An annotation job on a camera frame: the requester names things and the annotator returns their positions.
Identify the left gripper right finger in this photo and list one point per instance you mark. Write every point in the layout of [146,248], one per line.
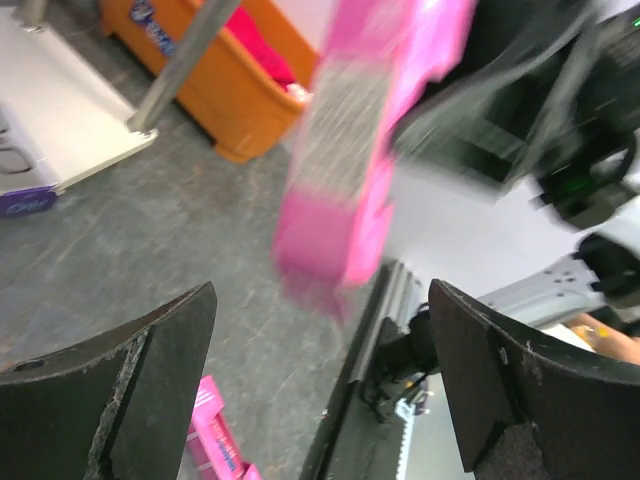
[525,405]

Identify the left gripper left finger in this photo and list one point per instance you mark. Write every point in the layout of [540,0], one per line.
[115,406]

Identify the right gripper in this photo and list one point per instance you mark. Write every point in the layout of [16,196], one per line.
[488,120]

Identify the pink box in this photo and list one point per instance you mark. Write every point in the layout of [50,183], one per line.
[214,451]
[335,214]

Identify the white RiO toothpaste box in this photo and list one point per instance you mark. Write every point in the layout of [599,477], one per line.
[28,183]

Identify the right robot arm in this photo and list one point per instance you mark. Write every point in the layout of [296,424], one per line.
[582,175]

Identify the white two-tier shelf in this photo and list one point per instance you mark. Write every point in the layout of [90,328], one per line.
[77,120]

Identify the white cloth in basket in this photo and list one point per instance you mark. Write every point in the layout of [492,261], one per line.
[298,96]

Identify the red folded cloth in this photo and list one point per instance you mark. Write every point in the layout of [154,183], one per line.
[245,30]

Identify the orange plastic basket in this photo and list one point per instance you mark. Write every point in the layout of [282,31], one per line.
[227,92]

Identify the slotted cable duct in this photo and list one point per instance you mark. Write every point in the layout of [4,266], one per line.
[406,413]

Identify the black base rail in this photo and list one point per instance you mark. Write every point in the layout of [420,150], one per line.
[389,359]

